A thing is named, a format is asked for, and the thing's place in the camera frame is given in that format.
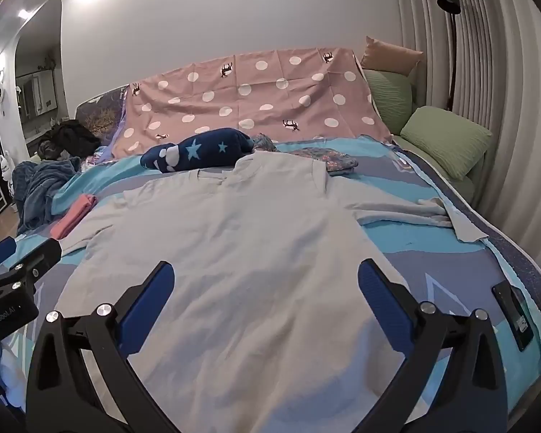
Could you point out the blue denim garment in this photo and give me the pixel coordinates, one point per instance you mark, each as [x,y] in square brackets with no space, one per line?
[34,188]

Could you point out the black phone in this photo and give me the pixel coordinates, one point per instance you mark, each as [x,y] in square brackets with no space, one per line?
[510,300]

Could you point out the grey t-shirt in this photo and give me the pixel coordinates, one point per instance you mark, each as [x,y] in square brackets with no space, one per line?
[266,329]

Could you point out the beige curtain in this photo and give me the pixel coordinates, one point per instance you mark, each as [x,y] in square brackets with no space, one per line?
[498,85]

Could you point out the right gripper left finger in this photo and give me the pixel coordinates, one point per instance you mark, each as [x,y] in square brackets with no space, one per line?
[60,394]

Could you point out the green pillow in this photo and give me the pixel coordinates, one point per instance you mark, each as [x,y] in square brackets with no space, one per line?
[455,142]
[392,95]

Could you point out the dark clothes pile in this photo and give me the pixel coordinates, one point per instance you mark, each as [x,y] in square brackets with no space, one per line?
[69,136]

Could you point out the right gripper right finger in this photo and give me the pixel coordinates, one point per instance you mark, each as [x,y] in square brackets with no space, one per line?
[452,377]

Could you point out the black floor lamp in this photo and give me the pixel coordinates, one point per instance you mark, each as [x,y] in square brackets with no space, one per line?
[452,8]

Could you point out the folded floral garment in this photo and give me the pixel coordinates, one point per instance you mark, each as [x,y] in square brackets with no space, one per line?
[336,163]

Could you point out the orange pillow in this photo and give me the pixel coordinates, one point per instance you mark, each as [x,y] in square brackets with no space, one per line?
[382,56]

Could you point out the navy star fleece blanket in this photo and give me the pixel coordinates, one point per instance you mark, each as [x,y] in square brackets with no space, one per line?
[217,148]

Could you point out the purple patterned headboard pillow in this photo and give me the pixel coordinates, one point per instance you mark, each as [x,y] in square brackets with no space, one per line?
[101,115]

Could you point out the green pillow near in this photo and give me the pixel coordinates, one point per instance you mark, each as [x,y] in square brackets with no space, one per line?
[455,142]

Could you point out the folded coral pink garment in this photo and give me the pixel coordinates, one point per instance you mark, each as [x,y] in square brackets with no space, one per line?
[80,208]

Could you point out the pink polka dot sheet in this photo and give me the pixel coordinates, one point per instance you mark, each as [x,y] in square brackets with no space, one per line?
[289,95]

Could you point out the green pillow far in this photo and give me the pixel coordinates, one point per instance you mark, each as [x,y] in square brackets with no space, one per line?
[392,95]

